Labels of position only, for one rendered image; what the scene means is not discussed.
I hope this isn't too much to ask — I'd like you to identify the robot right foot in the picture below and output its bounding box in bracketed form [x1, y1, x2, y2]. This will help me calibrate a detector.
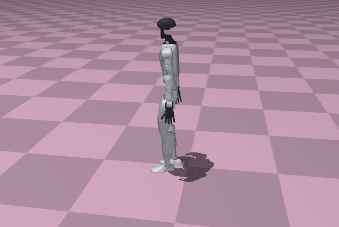
[160, 158, 182, 165]

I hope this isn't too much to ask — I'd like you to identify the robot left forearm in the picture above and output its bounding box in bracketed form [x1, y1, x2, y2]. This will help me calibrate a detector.
[165, 76, 174, 107]

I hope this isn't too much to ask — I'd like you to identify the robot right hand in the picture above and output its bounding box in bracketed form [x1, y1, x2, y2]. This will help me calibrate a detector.
[176, 85, 182, 104]

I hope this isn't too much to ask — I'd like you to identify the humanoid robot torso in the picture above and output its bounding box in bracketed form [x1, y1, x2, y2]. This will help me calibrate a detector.
[159, 41, 179, 101]

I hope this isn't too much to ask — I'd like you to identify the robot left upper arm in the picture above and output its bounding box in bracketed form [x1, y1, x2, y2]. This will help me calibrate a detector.
[162, 47, 174, 83]

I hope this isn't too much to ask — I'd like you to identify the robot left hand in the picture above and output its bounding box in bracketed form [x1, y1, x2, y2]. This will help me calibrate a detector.
[161, 102, 175, 124]

